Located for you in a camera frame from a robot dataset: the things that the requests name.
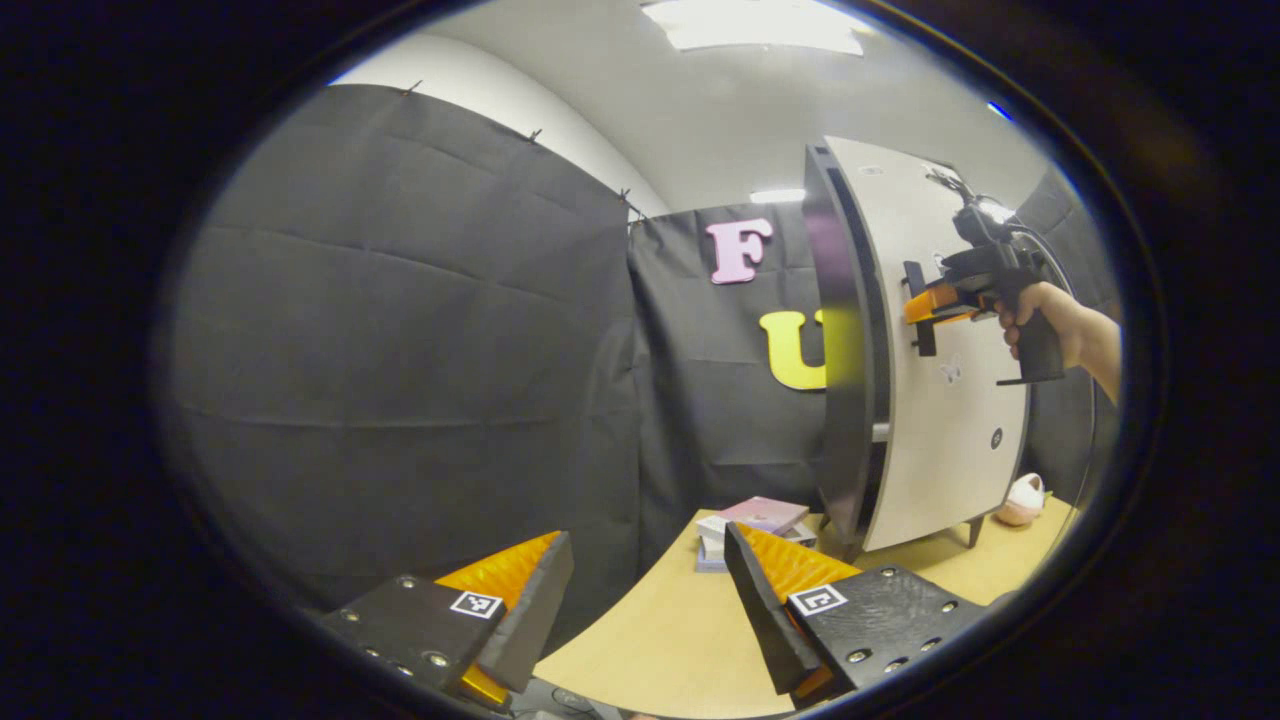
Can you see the white book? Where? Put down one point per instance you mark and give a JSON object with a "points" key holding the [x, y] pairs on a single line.
{"points": [[711, 535]]}

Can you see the white cabinet door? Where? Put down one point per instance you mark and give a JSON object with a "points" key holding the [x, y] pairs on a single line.
{"points": [[950, 440]]}

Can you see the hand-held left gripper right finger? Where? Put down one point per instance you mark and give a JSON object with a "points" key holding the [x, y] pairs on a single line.
{"points": [[765, 620]]}

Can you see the pale blue book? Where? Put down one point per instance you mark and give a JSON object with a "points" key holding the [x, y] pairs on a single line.
{"points": [[708, 565]]}

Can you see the pink book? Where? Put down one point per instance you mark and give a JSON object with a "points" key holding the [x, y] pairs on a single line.
{"points": [[765, 513]]}

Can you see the dark spine book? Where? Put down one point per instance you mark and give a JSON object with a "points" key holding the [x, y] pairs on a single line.
{"points": [[803, 537]]}

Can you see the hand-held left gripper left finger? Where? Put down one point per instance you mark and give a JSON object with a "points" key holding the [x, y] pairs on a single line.
{"points": [[535, 620]]}

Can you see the black backdrop cloth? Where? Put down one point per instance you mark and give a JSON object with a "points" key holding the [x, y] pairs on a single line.
{"points": [[400, 350]]}

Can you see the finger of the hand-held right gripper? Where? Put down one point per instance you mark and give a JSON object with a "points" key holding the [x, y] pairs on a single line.
{"points": [[935, 303]]}

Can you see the large ceiling light panel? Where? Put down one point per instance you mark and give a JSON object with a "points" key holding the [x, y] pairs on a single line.
{"points": [[755, 25]]}

